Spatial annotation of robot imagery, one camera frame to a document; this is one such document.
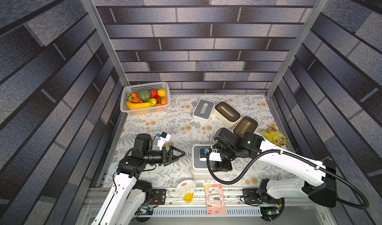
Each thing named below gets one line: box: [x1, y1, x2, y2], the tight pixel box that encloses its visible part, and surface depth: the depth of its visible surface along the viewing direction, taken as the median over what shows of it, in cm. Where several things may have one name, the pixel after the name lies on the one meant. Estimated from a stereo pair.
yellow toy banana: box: [126, 101, 153, 111], surface depth 103 cm
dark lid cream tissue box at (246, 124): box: [232, 115, 259, 138], surface depth 97 cm
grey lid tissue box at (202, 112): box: [192, 98, 216, 125], surface depth 106 cm
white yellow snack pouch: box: [175, 179, 196, 204], surface depth 70 cm
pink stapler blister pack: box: [204, 183, 227, 216], surface depth 73 cm
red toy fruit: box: [149, 89, 160, 101], surface depth 116 cm
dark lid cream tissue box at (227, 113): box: [212, 101, 242, 128], surface depth 102 cm
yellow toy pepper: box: [157, 89, 167, 98], surface depth 116 cm
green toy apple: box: [148, 97, 157, 107], surface depth 107 cm
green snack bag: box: [261, 123, 290, 147], surface depth 93 cm
